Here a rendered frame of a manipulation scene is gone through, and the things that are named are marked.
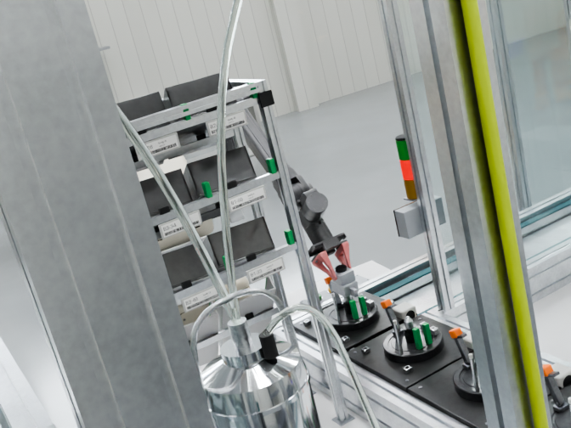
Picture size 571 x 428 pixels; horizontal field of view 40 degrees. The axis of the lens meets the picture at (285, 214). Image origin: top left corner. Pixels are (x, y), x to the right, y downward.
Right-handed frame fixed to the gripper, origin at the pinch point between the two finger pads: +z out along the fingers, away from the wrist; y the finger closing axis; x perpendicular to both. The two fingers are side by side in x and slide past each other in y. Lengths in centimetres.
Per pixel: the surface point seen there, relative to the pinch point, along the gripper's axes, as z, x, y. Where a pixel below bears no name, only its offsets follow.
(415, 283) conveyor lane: 7.3, 17.0, 27.7
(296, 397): 31, -86, -57
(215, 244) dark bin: -10.6, -26.7, -36.2
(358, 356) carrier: 21.2, -6.4, -10.2
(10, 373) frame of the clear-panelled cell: 18, -96, -86
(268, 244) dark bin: -6.0, -27.3, -25.7
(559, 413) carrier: 51, -49, -1
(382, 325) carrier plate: 16.4, -0.3, 2.5
